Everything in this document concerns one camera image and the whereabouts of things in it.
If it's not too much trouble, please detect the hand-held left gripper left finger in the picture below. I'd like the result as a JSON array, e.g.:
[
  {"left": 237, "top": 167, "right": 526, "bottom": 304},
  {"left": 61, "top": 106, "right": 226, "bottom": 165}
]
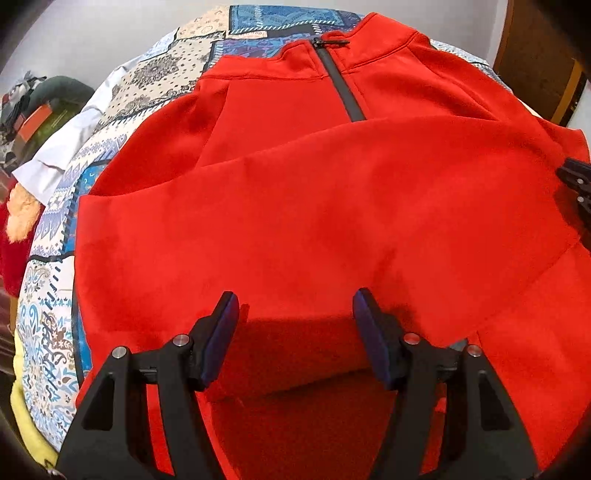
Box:
[{"left": 55, "top": 291, "right": 240, "bottom": 480}]

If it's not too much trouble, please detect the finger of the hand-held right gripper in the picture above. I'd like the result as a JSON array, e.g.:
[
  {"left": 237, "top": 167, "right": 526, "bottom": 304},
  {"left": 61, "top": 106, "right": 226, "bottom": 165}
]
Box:
[{"left": 556, "top": 157, "right": 591, "bottom": 217}]

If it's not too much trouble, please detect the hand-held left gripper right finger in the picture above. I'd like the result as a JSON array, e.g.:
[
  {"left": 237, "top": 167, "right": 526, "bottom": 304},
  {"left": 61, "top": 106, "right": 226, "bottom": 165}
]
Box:
[{"left": 353, "top": 287, "right": 541, "bottom": 480}]

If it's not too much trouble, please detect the red zip jacket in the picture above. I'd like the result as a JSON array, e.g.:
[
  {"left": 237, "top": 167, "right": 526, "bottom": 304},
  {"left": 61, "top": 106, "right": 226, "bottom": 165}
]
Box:
[{"left": 74, "top": 11, "right": 591, "bottom": 480}]

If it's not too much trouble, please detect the wooden door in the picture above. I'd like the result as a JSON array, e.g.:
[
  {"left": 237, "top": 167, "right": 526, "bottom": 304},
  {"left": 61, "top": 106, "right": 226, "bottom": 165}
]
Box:
[{"left": 492, "top": 0, "right": 591, "bottom": 127}]

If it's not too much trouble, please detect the yellow blanket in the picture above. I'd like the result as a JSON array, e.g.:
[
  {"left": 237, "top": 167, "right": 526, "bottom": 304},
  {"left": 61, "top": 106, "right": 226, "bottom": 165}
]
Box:
[{"left": 9, "top": 323, "right": 61, "bottom": 467}]

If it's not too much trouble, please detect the red and orange plush toy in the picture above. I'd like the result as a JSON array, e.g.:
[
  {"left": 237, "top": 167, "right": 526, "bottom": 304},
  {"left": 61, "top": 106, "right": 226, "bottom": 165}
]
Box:
[{"left": 0, "top": 178, "right": 44, "bottom": 296}]

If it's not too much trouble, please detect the white cloth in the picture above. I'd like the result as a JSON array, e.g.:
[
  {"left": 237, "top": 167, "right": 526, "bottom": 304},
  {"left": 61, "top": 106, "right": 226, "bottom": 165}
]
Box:
[{"left": 13, "top": 65, "right": 134, "bottom": 204}]

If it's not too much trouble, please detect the patterned patchwork bedspread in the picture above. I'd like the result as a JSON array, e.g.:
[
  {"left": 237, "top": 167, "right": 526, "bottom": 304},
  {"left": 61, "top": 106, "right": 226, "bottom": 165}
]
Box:
[{"left": 16, "top": 4, "right": 536, "bottom": 467}]

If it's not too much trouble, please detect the orange box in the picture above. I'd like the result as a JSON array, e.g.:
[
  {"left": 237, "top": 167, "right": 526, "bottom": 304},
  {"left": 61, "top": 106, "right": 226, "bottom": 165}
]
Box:
[{"left": 15, "top": 104, "right": 52, "bottom": 145}]

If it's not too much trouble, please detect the dark green bag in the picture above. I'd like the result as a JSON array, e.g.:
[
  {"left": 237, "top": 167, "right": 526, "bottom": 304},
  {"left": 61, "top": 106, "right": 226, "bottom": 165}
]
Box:
[{"left": 28, "top": 76, "right": 95, "bottom": 121}]

